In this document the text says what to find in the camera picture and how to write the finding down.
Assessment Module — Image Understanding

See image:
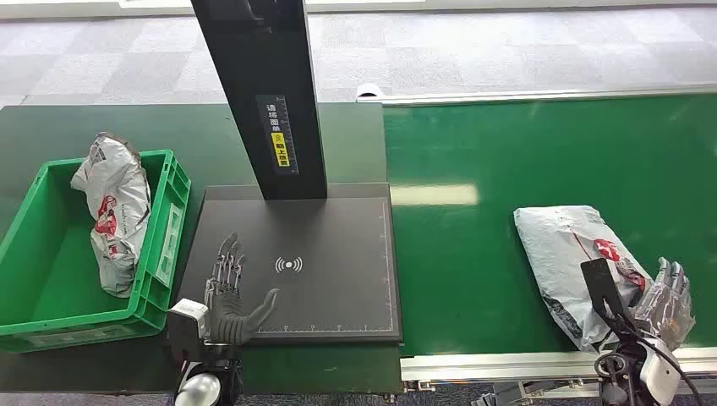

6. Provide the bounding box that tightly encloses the black inbound scanner machine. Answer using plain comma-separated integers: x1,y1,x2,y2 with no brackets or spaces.
178,0,404,345

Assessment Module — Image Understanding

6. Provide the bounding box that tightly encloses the white crumpled courier bag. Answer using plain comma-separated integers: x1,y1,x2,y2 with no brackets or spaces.
70,132,153,299

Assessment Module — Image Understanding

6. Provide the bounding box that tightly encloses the black wrist bracket plate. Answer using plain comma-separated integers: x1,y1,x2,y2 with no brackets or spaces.
580,258,633,332

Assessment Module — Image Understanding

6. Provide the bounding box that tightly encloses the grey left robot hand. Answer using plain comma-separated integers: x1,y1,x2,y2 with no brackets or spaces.
202,232,281,347

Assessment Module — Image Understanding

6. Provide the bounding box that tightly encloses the green conveyor belt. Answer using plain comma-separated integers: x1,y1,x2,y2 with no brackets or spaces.
356,82,717,400

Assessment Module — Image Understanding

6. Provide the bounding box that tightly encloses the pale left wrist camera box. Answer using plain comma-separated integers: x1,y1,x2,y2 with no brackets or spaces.
166,298,211,349

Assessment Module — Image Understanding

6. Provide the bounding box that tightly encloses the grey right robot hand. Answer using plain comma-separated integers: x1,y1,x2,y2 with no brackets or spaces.
632,256,696,352

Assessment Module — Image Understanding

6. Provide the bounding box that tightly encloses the white red-printed courier package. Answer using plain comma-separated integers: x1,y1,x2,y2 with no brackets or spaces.
513,205,658,354

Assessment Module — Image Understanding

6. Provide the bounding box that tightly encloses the green plastic crate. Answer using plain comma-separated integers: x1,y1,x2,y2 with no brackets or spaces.
0,149,192,354

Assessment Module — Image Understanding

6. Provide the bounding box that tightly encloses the black cable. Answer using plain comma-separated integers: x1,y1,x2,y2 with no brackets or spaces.
594,299,691,406

